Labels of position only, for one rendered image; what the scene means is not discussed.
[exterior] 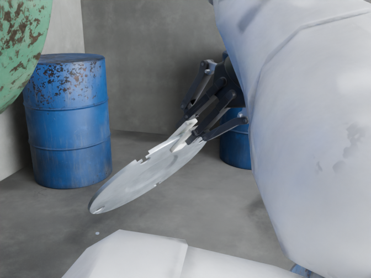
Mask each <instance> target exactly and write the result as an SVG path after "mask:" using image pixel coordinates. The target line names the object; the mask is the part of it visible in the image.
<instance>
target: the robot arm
mask: <svg viewBox="0 0 371 278"><path fill-rule="evenodd" d="M208 2H209V3H210V4H212V5H213V6H214V13H215V21H216V26H217V28H218V31H219V33H220V35H221V37H222V40H223V42H224V45H225V47H226V50H227V53H228V57H227V58H226V59H225V60H224V61H223V62H220V63H215V62H214V60H202V61H201V62H200V66H199V71H198V74H197V76H196V78H195V79H194V81H193V83H192V85H191V86H190V88H189V90H188V91H187V93H186V95H185V97H184V99H183V100H182V102H181V104H180V108H181V109H182V110H183V112H184V116H183V117H182V118H181V119H180V120H179V121H178V122H177V123H176V125H175V128H176V129H177V131H176V132H175V133H174V134H173V135H172V136H171V137H170V138H172V137H174V136H177V135H179V134H181V133H184V132H186V133H185V134H184V135H183V136H182V137H181V138H180V139H179V140H178V141H177V142H176V143H175V144H174V145H173V146H172V148H171V149H170V151H171V152H175V151H178V150H180V149H182V148H183V147H184V146H185V145H186V144H187V145H191V144H193V143H195V142H196V141H197V140H198V139H199V138H200V137H202V139H203V141H208V140H211V139H214V138H216V137H218V136H220V135H221V134H223V133H225V132H227V131H229V130H230V129H233V128H234V127H236V126H238V125H246V124H249V127H248V138H249V145H250V156H251V168H252V174H253V177H254V179H255V182H256V184H257V187H258V190H259V193H260V195H261V198H262V200H263V203H264V205H265V208H266V210H267V213H268V216H269V219H270V221H271V224H272V226H273V229H274V231H275V234H276V236H277V240H278V242H279V245H280V247H281V250H282V252H283V255H284V256H285V257H287V258H288V259H290V260H291V261H293V262H295V263H296V264H298V265H300V266H302V267H304V268H306V269H308V270H310V271H311V275H310V278H371V3H368V2H366V1H364V0H208ZM212 74H214V76H213V83H212V86H211V87H210V88H209V89H208V90H207V91H206V93H205V94H204V95H203V96H202V97H201V98H200V99H199V100H198V101H197V99H198V98H199V96H200V94H201V93H202V91H203V89H204V88H205V86H206V84H207V83H208V81H209V79H210V77H211V75H212ZM216 98H218V99H219V102H218V103H217V104H216V106H215V108H214V109H213V110H212V111H211V112H210V113H209V115H208V116H207V117H206V118H205V119H204V120H203V121H202V122H201V123H200V124H199V125H198V126H194V125H195V124H196V123H197V120H196V119H194V118H195V117H198V115H199V114H200V113H201V112H202V111H203V110H204V109H206V108H207V107H208V106H209V105H210V104H211V103H212V102H213V101H214V100H215V99H216ZM196 101H197V102H196ZM195 102H196V103H195ZM230 108H242V111H241V112H239V113H238V115H237V117H236V118H234V119H231V120H230V121H228V122H226V123H224V124H222V125H220V126H219V127H217V128H215V129H213V130H211V131H209V129H210V128H211V127H212V126H213V125H214V124H215V123H216V122H217V121H218V120H219V119H220V118H221V117H222V116H223V115H224V114H225V113H226V112H227V111H228V110H229V109H230ZM193 126H194V127H193ZM170 138H169V139H170ZM169 139H168V140H169ZM62 278H307V277H304V276H301V275H298V274H295V273H293V272H290V271H288V270H284V269H282V268H279V267H277V266H273V265H269V264H264V263H260V262H256V261H252V260H247V259H243V258H238V257H235V256H230V255H226V254H221V253H217V252H212V251H209V250H205V249H200V248H195V247H191V246H188V244H187V242H186V240H185V239H179V238H172V237H165V236H158V235H153V234H146V233H139V232H132V231H125V230H121V229H119V230H117V231H116V232H114V233H112V234H111V235H109V236H107V237H105V238H104V239H102V240H100V241H98V242H97V243H95V244H94V245H92V246H90V247H88V248H87V249H86V250H85V251H84V252H83V253H82V255H81V256H80V257H79V258H78V259H77V260H76V261H75V263H74V264H73V265H72V266H71V267H70V268H69V270H68V271H67V272H66V273H65V274H64V276H63V277H62Z"/></svg>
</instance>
